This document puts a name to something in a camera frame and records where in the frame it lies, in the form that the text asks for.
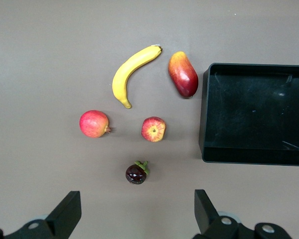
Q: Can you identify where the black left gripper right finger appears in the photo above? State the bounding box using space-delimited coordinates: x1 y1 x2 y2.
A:
193 189 254 239

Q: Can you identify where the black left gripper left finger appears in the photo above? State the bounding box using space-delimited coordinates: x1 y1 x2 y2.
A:
4 191 82 239

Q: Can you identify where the small red yellow apple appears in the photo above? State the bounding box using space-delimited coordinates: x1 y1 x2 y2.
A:
141 116 167 143

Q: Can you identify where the yellow banana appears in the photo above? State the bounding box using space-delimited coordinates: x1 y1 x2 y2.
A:
112 44 163 110

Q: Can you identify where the black plastic box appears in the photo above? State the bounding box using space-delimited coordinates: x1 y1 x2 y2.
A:
198 62 299 167

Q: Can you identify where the dark purple mangosteen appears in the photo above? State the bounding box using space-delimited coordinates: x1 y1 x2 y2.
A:
125 160 150 185

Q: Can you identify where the red yellow mango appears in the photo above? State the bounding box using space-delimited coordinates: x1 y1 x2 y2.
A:
167 51 199 100

